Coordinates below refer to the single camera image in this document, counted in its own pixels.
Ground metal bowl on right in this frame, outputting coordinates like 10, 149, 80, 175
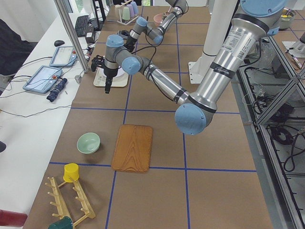
279, 7, 296, 31

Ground green ceramic bowl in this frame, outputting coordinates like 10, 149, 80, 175
77, 133, 101, 155

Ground cream bear print tray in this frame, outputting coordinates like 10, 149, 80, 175
93, 68, 129, 87

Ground pink bowl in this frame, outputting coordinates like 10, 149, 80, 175
153, 13, 167, 27

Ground dark green cup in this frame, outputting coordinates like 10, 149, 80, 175
48, 216, 73, 229

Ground red object at edge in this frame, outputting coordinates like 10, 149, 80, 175
0, 209, 28, 227

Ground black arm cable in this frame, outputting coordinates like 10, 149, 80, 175
128, 45, 158, 72

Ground blue teach pendant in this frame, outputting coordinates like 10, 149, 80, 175
49, 46, 77, 67
23, 65, 62, 94

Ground wooden cutting board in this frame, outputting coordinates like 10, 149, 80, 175
111, 125, 153, 173

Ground folded blue plaid umbrella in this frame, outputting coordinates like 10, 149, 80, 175
47, 78, 68, 102

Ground far blue teach pendant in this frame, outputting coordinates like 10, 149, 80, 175
49, 46, 77, 67

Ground aluminium frame post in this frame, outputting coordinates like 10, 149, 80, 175
54, 0, 89, 73

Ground yellow plastic cup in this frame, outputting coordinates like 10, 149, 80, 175
63, 163, 80, 183

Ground silver metal cylinder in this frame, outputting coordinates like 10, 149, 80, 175
74, 75, 81, 83

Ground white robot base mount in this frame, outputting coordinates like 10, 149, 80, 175
188, 0, 239, 84

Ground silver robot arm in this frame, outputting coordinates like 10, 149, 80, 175
91, 0, 286, 135
124, 0, 188, 52

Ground white round plate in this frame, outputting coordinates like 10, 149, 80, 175
103, 68, 128, 78

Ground purple cup in rack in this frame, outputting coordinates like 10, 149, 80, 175
126, 1, 139, 17

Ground thin black desk cable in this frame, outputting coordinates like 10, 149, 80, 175
0, 104, 72, 118

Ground black keyboard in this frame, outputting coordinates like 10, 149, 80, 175
74, 15, 94, 37

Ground white wire rack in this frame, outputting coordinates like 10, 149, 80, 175
115, 0, 139, 25

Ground near blue teach pendant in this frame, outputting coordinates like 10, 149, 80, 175
23, 65, 62, 94

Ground wooden peg drying rack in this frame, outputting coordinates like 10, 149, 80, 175
45, 177, 96, 229

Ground black computer mouse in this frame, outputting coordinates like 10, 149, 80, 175
54, 40, 65, 47

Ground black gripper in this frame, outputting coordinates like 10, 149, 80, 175
124, 37, 137, 52
91, 55, 119, 94

